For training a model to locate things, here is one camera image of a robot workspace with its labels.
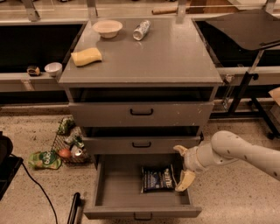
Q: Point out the silver can in basket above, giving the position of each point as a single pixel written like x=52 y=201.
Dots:
x=76 y=152

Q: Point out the grey top drawer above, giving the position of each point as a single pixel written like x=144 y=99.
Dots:
x=93 y=114

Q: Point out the black bar on floor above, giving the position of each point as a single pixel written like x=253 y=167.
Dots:
x=74 y=208

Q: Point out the green snack bag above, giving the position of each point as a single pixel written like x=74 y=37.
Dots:
x=44 y=160

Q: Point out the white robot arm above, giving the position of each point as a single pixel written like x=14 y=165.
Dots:
x=224 y=148

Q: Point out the red apple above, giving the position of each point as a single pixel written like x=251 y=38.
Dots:
x=65 y=153

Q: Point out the yellow sponge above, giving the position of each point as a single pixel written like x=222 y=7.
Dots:
x=86 y=56

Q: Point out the grey middle drawer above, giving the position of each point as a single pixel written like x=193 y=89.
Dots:
x=138 y=144

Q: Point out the grey drawer cabinet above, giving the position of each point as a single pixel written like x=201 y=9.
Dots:
x=170 y=64

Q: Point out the black stand tray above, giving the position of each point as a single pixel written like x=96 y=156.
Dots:
x=245 y=48

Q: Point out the black wire basket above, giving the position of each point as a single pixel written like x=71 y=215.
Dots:
x=67 y=142

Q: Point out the green bag in basket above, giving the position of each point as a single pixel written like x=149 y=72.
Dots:
x=66 y=124

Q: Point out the grey bottom drawer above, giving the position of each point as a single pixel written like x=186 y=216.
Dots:
x=118 y=190

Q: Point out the small white cup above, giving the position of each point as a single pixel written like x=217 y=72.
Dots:
x=53 y=69

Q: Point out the grey drawer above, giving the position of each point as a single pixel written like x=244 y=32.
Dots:
x=138 y=144
x=118 y=190
x=93 y=114

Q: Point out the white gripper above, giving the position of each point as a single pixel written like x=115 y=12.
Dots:
x=191 y=160

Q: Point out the cream paper bowl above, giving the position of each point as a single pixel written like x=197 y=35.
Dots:
x=107 y=29

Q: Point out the wooden rolling pin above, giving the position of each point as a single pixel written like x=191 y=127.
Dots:
x=170 y=10

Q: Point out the black device on floor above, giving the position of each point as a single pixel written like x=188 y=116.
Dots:
x=9 y=164

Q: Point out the blue chip bag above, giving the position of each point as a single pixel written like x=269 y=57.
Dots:
x=158 y=179

